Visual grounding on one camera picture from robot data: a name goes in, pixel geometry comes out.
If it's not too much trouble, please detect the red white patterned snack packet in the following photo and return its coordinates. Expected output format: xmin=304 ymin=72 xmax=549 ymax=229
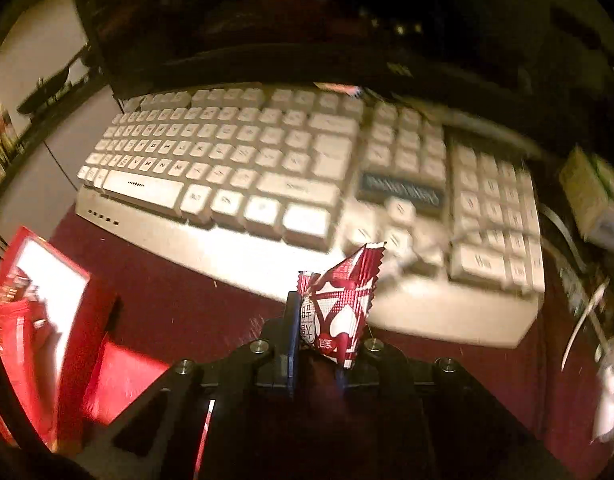
xmin=297 ymin=243 xmax=385 ymax=370

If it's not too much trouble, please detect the large red tissue pack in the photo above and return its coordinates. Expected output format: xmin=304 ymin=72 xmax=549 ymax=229
xmin=0 ymin=296 xmax=58 ymax=441

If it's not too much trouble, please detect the red tray box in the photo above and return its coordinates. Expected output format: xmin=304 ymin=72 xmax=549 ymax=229
xmin=0 ymin=226 xmax=117 ymax=454

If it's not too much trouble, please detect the clear plastic bottle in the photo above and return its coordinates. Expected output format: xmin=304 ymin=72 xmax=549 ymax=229
xmin=593 ymin=337 xmax=614 ymax=442

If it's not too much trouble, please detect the white keyboard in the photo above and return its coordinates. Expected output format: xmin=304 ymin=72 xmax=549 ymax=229
xmin=76 ymin=84 xmax=544 ymax=348

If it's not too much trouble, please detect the small white cardboard box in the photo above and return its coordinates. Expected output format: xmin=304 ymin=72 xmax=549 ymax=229
xmin=560 ymin=146 xmax=614 ymax=253

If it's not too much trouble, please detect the black frying pan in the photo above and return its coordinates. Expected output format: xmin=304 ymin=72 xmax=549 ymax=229
xmin=16 ymin=66 xmax=69 ymax=116

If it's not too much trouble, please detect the black TCL monitor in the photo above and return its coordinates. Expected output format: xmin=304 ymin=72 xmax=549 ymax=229
xmin=76 ymin=0 xmax=553 ymax=98

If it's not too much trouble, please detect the white charging cable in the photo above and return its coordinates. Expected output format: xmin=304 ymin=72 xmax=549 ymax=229
xmin=536 ymin=204 xmax=613 ymax=373

